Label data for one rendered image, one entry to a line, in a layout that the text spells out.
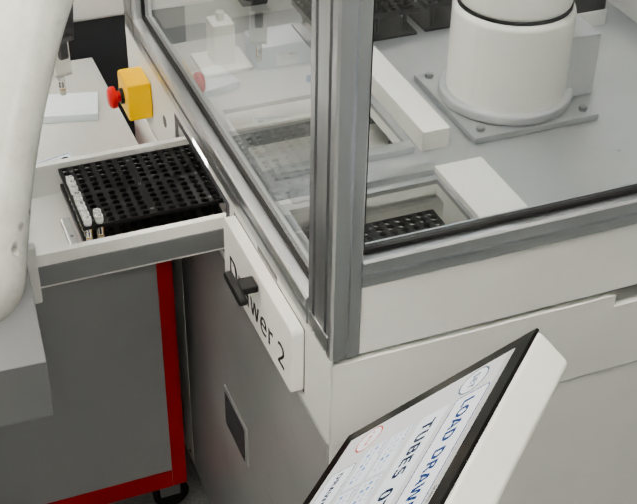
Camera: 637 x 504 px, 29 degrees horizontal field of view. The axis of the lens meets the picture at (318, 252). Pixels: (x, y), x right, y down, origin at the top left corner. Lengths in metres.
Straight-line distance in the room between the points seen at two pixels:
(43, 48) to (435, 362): 0.64
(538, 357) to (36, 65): 0.70
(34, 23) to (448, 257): 0.57
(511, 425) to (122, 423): 1.39
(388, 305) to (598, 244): 0.30
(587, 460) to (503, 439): 0.82
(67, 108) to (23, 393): 0.85
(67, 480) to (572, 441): 1.05
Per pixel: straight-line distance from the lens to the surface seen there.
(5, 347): 1.74
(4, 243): 1.51
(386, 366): 1.62
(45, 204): 2.09
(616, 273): 1.73
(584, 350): 1.79
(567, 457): 1.94
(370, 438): 1.38
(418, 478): 1.16
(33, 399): 1.78
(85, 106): 2.48
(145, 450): 2.52
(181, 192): 1.98
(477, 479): 1.11
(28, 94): 1.54
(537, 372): 1.22
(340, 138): 1.39
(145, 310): 2.30
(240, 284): 1.76
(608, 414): 1.92
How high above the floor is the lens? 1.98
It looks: 36 degrees down
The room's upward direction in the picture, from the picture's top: 1 degrees clockwise
